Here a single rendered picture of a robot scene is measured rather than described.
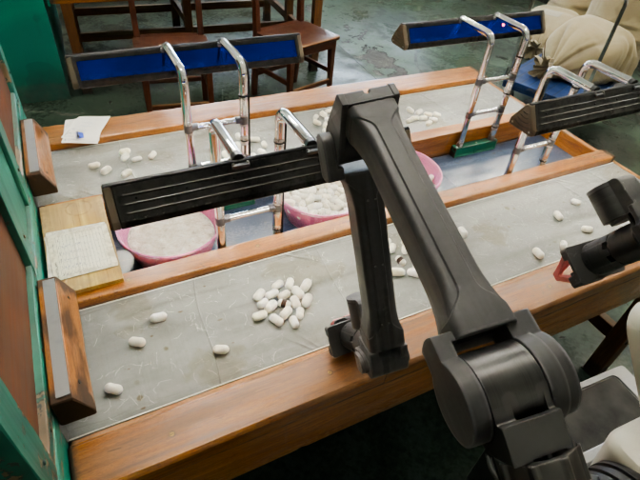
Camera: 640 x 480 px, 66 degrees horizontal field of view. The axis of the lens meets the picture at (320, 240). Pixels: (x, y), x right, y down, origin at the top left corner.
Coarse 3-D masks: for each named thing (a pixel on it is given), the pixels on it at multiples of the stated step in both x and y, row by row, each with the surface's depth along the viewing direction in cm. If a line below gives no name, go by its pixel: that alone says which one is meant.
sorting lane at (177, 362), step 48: (528, 192) 155; (576, 192) 158; (336, 240) 131; (480, 240) 136; (528, 240) 138; (576, 240) 139; (192, 288) 115; (240, 288) 116; (336, 288) 118; (96, 336) 103; (144, 336) 104; (192, 336) 105; (240, 336) 106; (288, 336) 107; (96, 384) 95; (144, 384) 96; (192, 384) 96
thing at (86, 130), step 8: (72, 120) 161; (80, 120) 161; (88, 120) 161; (96, 120) 161; (104, 120) 162; (64, 128) 157; (72, 128) 157; (80, 128) 157; (88, 128) 158; (96, 128) 158; (64, 136) 153; (72, 136) 153; (80, 136) 153; (88, 136) 154; (96, 136) 154
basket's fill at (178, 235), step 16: (160, 224) 131; (176, 224) 132; (192, 224) 133; (208, 224) 133; (128, 240) 127; (144, 240) 126; (160, 240) 127; (176, 240) 128; (192, 240) 128; (208, 240) 129
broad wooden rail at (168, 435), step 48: (528, 288) 120; (576, 288) 122; (624, 288) 134; (240, 384) 95; (288, 384) 95; (336, 384) 96; (384, 384) 102; (432, 384) 115; (96, 432) 87; (144, 432) 86; (192, 432) 87; (240, 432) 88; (288, 432) 96
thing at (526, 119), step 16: (576, 96) 123; (592, 96) 126; (608, 96) 128; (624, 96) 131; (528, 112) 119; (544, 112) 119; (560, 112) 122; (576, 112) 124; (592, 112) 126; (608, 112) 129; (624, 112) 132; (528, 128) 119; (544, 128) 120; (560, 128) 123
